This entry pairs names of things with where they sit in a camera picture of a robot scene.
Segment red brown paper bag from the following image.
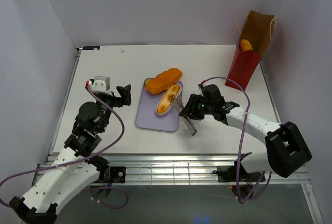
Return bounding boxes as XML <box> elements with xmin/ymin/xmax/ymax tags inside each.
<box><xmin>225</xmin><ymin>10</ymin><xmax>279</xmax><ymax>90</ymax></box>

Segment sliced baguette piece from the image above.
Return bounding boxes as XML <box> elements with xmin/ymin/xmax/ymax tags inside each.
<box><xmin>144</xmin><ymin>78</ymin><xmax>152</xmax><ymax>85</ymax></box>

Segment metal serving tongs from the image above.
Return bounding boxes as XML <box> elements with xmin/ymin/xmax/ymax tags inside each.
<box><xmin>169</xmin><ymin>95</ymin><xmax>197</xmax><ymax>136</ymax></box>

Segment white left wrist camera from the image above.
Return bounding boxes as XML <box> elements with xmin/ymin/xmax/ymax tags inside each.
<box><xmin>87</xmin><ymin>76</ymin><xmax>110</xmax><ymax>94</ymax></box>

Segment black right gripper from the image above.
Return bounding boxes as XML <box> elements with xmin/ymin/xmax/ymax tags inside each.
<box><xmin>179</xmin><ymin>94</ymin><xmax>214</xmax><ymax>121</ymax></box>

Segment striped croissant bread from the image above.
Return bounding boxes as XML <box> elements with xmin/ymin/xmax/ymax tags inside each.
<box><xmin>239</xmin><ymin>39</ymin><xmax>253</xmax><ymax>51</ymax></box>

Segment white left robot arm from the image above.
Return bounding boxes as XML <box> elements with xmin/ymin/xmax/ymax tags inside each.
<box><xmin>9</xmin><ymin>81</ymin><xmax>131</xmax><ymax>223</ymax></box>

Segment aluminium rail frame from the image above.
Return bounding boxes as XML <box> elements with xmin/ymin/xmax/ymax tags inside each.
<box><xmin>32</xmin><ymin>153</ymin><xmax>312</xmax><ymax>186</ymax></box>

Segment black table label sticker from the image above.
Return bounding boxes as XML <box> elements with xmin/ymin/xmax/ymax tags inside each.
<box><xmin>82</xmin><ymin>46</ymin><xmax>100</xmax><ymax>50</ymax></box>

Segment lavender plastic tray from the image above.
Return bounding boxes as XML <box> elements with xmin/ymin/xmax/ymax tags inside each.
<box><xmin>135</xmin><ymin>83</ymin><xmax>179</xmax><ymax>132</ymax></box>

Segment white iced hotdog bun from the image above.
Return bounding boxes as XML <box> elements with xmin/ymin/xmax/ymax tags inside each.
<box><xmin>155</xmin><ymin>84</ymin><xmax>182</xmax><ymax>116</ymax></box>

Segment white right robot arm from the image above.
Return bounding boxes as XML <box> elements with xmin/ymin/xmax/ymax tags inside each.
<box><xmin>179</xmin><ymin>85</ymin><xmax>312</xmax><ymax>181</ymax></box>

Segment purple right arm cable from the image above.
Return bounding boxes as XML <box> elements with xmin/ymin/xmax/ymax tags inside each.
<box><xmin>202</xmin><ymin>76</ymin><xmax>272</xmax><ymax>204</ymax></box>

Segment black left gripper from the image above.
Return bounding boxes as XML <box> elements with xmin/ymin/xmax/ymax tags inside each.
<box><xmin>95</xmin><ymin>84</ymin><xmax>131</xmax><ymax>132</ymax></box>

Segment long orange bread loaf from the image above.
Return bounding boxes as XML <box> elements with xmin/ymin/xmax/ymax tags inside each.
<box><xmin>145</xmin><ymin>68</ymin><xmax>183</xmax><ymax>95</ymax></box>

